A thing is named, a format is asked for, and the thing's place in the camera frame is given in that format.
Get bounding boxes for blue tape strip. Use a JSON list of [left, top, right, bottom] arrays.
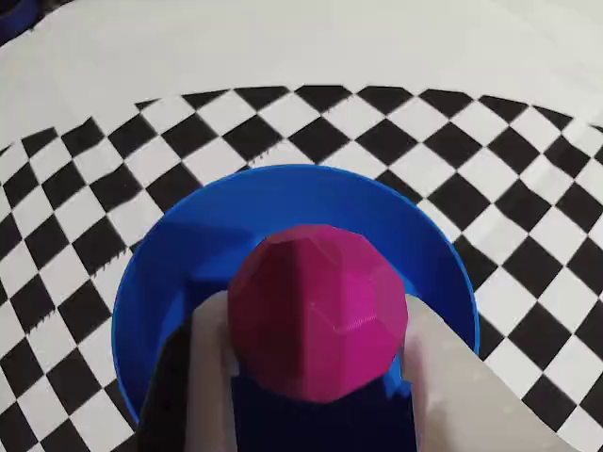
[[0, 0, 37, 43]]

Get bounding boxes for black white checkered paper mat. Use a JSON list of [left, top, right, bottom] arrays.
[[0, 0, 603, 452]]

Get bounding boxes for blue round plastic box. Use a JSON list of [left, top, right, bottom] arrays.
[[111, 163, 481, 452]]

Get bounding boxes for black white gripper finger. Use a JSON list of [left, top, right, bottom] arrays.
[[136, 289, 241, 452]]

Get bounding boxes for pink faceted ball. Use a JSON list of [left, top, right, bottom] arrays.
[[228, 223, 410, 405]]

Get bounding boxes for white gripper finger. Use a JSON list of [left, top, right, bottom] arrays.
[[402, 289, 574, 452]]

